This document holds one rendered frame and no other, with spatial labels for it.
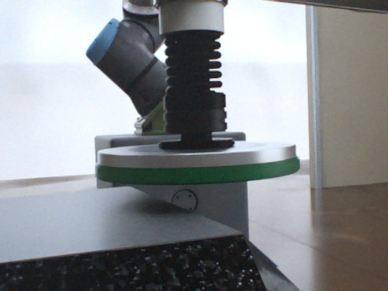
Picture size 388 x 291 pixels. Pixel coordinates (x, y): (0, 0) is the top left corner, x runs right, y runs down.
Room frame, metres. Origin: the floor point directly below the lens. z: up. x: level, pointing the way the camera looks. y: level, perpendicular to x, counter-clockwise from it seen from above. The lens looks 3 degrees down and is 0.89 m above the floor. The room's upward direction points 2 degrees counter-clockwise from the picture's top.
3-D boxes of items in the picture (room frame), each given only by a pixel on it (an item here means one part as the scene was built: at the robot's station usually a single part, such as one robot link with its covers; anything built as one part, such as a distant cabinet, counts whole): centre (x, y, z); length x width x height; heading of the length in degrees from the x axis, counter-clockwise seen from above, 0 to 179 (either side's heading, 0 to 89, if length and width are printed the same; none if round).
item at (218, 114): (0.55, 0.00, 0.90); 0.07 x 0.07 x 0.01
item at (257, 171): (0.55, 0.00, 0.85); 0.22 x 0.22 x 0.04
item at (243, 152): (0.55, 0.00, 0.86); 0.21 x 0.21 x 0.01
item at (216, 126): (0.55, 0.00, 0.88); 0.07 x 0.07 x 0.01
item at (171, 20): (0.55, 0.00, 1.00); 0.07 x 0.07 x 0.04
